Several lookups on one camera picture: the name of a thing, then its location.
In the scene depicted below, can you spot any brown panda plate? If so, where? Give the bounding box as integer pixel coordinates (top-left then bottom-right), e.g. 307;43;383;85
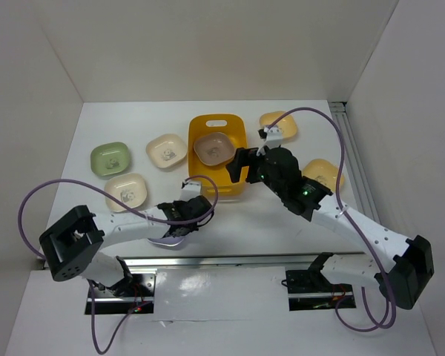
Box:
194;132;236;166

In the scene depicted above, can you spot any yellow panda plate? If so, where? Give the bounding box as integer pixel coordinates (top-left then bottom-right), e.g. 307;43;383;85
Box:
302;159;339;192
259;111;298;142

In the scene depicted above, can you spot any cream panda plate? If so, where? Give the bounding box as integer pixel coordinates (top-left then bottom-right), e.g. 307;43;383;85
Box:
104;173;148;208
145;133;188;170

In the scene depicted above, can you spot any green panda plate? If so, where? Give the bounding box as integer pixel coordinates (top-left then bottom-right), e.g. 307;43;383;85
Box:
90;142;131;177

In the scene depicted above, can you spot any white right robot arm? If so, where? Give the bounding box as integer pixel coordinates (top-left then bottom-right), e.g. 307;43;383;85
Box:
226;148;434;310

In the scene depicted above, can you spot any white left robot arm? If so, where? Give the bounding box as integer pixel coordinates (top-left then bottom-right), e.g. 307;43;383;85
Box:
39;195;214;297

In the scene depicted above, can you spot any yellow plastic bin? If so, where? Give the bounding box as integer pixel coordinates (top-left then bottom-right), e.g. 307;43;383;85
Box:
188;113;248;198

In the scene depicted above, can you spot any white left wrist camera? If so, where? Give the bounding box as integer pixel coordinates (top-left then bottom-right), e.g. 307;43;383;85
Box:
179;179;201;201

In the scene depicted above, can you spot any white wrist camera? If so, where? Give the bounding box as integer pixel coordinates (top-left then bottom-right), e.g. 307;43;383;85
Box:
179;179;201;201
257;125;283;156

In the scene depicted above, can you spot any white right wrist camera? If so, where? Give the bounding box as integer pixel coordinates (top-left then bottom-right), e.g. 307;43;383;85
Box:
257;125;283;156

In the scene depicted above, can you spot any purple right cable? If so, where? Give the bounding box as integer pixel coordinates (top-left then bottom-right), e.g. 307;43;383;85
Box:
268;107;397;332

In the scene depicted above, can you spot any aluminium rail front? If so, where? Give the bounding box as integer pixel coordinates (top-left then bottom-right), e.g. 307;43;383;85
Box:
42;251;368;271

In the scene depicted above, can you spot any aluminium rail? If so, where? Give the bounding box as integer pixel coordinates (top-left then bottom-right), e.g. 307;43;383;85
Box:
42;251;368;271
329;102;380;223

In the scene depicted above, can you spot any aluminium rail right side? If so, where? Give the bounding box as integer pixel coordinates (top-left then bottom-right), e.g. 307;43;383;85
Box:
329;102;380;223

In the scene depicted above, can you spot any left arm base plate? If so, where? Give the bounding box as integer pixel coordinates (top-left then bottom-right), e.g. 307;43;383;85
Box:
93;270;156;315

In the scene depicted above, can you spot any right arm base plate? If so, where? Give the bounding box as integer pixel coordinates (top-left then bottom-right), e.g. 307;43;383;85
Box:
280;270;356;312

